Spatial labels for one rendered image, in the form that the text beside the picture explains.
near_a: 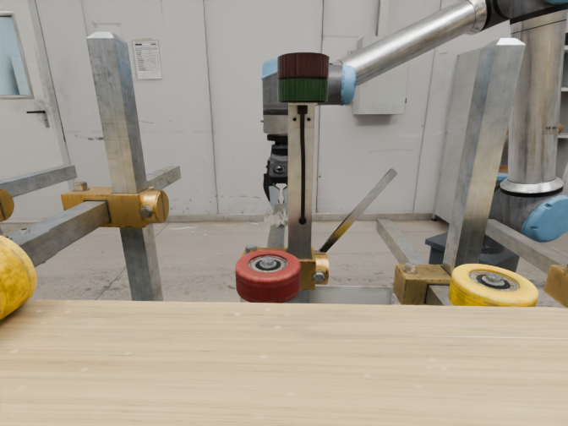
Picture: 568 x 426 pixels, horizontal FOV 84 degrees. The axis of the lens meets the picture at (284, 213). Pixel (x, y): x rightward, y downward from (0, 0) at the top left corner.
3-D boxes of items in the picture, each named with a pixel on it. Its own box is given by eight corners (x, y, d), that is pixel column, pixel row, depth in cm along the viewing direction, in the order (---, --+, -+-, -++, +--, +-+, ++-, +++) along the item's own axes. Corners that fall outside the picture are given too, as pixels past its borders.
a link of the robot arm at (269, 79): (308, 55, 68) (263, 53, 66) (308, 115, 72) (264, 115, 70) (299, 61, 77) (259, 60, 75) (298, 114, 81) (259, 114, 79)
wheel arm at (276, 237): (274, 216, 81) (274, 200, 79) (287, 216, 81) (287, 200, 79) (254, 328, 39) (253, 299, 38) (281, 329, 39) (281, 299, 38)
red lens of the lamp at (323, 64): (278, 80, 40) (278, 62, 39) (325, 80, 39) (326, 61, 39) (275, 75, 34) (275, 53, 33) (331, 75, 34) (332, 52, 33)
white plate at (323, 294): (242, 331, 57) (239, 283, 54) (385, 334, 56) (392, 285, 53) (242, 333, 56) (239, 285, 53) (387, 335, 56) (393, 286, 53)
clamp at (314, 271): (244, 273, 53) (243, 246, 51) (324, 275, 53) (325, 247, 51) (239, 292, 48) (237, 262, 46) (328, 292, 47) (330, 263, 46)
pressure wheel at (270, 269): (243, 318, 45) (240, 245, 42) (298, 319, 45) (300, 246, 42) (233, 359, 38) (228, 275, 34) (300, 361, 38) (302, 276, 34)
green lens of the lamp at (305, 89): (278, 101, 40) (278, 83, 40) (324, 101, 40) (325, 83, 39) (275, 100, 35) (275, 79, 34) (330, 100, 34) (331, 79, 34)
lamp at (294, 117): (280, 223, 46) (280, 60, 39) (319, 223, 45) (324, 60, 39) (278, 239, 40) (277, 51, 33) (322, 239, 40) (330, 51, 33)
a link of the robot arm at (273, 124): (300, 115, 71) (258, 115, 71) (300, 137, 72) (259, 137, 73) (299, 114, 79) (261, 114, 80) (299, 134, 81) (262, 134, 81)
